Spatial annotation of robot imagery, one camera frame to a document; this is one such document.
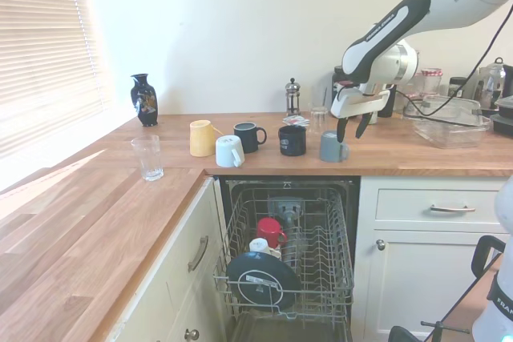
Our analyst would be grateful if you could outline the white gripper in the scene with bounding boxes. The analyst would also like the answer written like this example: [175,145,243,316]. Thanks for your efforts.
[329,84,392,144]

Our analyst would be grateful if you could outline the navy mug with print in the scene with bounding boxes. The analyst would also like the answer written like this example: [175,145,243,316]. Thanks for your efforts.
[278,124,308,157]

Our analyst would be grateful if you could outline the dark mug grey inside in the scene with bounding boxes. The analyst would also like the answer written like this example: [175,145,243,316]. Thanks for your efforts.
[233,121,268,155]

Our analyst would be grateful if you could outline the built-in dishwasher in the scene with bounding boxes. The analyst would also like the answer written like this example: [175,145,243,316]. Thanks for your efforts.
[218,175,362,342]

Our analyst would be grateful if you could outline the white mug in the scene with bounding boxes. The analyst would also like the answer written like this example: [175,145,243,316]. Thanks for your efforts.
[215,135,245,168]

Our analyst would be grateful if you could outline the red mug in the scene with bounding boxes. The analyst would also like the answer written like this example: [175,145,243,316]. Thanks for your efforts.
[256,217,289,249]

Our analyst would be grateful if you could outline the yellow mug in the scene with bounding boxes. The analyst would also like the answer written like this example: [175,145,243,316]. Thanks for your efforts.
[188,119,225,158]

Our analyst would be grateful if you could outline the white cabinet beside dishwasher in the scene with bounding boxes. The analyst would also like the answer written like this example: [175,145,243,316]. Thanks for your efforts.
[352,175,513,342]

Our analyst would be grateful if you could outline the upturned clear drinking glass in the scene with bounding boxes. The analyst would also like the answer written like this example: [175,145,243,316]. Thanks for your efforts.
[308,105,329,137]

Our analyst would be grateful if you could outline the black shaker bottle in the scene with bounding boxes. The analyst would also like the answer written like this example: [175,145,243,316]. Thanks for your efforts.
[376,83,398,119]

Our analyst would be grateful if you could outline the upright clear drinking glass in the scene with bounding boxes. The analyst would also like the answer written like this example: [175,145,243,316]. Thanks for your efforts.
[310,85,329,109]

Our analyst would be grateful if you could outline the black protein powder tub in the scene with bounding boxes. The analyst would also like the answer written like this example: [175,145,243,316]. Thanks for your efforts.
[331,66,349,107]

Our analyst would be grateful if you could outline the glass French press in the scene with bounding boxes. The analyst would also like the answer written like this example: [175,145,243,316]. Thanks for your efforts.
[285,77,302,117]

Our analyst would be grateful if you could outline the glass jar red lid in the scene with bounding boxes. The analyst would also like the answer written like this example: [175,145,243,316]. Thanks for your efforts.
[419,68,444,97]

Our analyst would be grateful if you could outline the clear plastic lidded container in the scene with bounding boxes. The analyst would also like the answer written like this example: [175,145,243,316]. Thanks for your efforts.
[402,95,492,149]

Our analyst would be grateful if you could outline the grey plastic rack fitting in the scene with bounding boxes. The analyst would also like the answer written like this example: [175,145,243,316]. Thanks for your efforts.
[267,196,305,267]

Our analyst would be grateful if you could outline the glass jar black lid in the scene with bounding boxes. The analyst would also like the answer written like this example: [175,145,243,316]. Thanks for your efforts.
[448,76,466,99]

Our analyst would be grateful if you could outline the glass coffee pot black lid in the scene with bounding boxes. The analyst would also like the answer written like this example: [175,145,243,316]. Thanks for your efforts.
[479,57,508,109]

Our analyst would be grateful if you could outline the small white cup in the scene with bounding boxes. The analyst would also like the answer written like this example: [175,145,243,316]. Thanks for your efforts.
[248,237,281,261]

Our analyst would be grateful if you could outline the stacked black food containers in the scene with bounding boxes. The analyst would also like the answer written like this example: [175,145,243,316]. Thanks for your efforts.
[491,95,513,137]

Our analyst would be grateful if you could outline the dark round plate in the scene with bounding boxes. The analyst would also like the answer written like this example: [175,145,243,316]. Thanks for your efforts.
[226,251,302,315]

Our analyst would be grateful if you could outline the ribbed clear glass tumbler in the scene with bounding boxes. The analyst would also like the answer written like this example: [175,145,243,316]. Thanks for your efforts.
[131,134,164,182]

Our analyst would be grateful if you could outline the dark blue painted vase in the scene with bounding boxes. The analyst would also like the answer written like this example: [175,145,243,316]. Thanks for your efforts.
[130,73,160,127]

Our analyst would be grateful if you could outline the white cabinet under window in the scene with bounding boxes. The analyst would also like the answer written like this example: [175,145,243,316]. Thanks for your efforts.
[106,175,233,342]

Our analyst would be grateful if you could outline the cream window blind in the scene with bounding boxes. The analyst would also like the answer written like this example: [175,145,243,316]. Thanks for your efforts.
[0,0,105,163]

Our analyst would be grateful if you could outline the wire dishwasher upper rack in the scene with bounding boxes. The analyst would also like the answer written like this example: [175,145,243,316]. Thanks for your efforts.
[212,185,356,323]

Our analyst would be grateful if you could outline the metal drawer handle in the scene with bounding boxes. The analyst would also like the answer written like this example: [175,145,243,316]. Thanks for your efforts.
[187,235,209,273]
[429,204,477,214]

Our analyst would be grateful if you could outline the black base cable connector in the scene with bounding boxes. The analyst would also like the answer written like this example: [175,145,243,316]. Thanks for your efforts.
[471,235,507,279]

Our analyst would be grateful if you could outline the black camera stand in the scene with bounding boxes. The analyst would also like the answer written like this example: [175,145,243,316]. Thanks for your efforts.
[388,320,472,342]

